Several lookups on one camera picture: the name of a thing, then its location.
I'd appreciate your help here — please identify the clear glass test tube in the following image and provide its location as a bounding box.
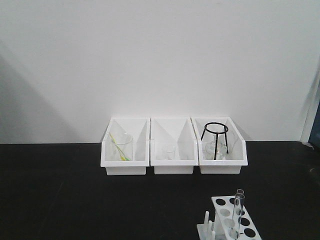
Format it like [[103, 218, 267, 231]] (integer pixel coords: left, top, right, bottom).
[[236, 188, 245, 195], [230, 192, 245, 240]]

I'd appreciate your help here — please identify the white test tube rack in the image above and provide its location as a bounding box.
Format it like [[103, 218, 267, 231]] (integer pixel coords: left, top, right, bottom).
[[196, 196, 261, 240]]

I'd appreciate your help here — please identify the middle white storage bin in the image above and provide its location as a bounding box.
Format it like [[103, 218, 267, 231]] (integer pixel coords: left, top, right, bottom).
[[149, 117, 199, 175]]

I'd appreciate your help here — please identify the white storage bin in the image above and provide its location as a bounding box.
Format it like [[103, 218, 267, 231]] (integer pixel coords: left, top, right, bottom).
[[191, 117, 248, 174], [100, 117, 151, 176], [149, 117, 199, 175]]

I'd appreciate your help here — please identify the small clear glass beaker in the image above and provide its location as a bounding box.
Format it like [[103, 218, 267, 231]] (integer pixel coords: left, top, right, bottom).
[[162, 145, 176, 160]]

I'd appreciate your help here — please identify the left white storage bin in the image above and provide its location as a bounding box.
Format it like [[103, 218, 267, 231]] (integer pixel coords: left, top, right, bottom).
[[100, 117, 151, 176]]

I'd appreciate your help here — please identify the right white storage bin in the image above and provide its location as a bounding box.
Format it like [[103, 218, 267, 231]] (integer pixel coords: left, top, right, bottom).
[[191, 117, 248, 174]]

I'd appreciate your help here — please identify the clear glass flask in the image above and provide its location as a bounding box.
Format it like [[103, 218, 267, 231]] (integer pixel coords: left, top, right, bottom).
[[204, 140, 228, 160]]

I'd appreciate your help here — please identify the black wire tripod stand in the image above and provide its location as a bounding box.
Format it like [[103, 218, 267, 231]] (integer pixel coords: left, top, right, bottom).
[[201, 122, 229, 155]]

